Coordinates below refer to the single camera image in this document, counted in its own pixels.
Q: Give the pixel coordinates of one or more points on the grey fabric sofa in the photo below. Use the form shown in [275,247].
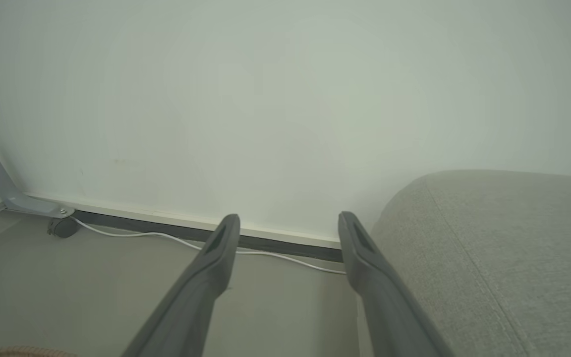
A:
[513,258]

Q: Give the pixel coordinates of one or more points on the dark baseboard strip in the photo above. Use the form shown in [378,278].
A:
[117,223]

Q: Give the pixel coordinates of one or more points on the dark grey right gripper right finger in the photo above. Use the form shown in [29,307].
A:
[379,297]

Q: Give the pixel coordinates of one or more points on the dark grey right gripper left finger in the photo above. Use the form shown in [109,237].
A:
[201,292]

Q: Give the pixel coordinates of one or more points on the cream laundry basket brown rim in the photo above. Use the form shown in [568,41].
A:
[28,352]

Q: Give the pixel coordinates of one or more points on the black caster wheel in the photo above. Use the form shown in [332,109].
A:
[62,227]

